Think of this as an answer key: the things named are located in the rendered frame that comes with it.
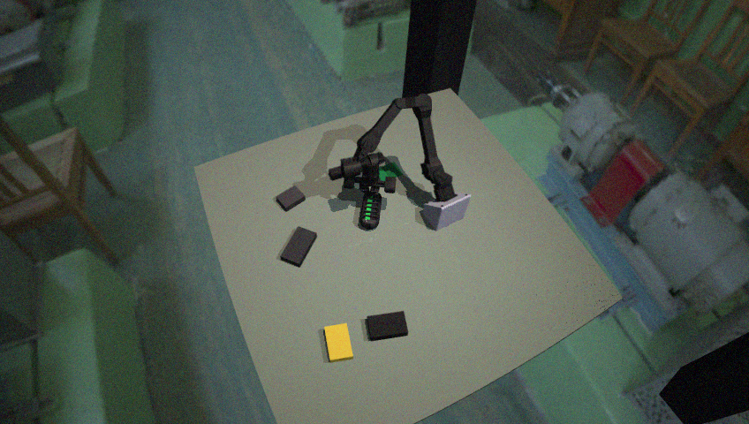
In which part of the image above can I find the yellow rectangular block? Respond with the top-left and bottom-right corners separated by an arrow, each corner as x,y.
324,323 -> 353,363

